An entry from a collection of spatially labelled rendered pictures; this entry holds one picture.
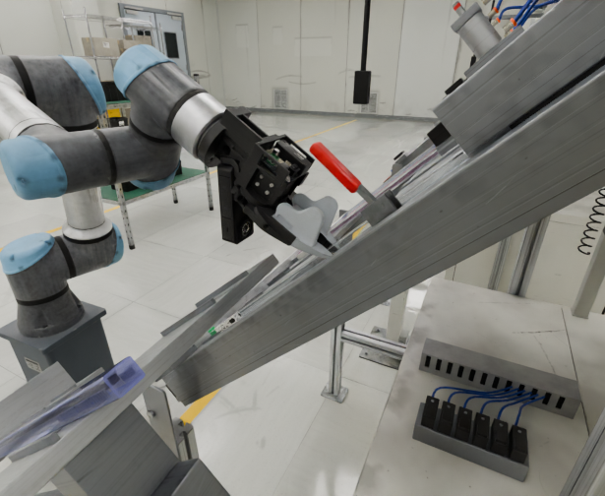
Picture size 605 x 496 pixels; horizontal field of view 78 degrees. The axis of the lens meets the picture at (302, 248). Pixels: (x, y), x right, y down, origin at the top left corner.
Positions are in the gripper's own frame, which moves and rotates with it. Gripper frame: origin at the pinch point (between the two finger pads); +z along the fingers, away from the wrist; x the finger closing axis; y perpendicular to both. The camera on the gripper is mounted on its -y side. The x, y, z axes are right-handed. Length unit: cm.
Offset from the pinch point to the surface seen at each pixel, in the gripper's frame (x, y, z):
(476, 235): -10.1, 17.2, 8.4
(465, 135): -6.1, 21.5, 2.8
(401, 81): 871, -114, -152
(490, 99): -6.1, 24.4, 2.3
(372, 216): -7.0, 11.4, 1.4
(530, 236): 60, 3, 33
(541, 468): 8.7, -9.5, 45.4
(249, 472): 20, -97, 26
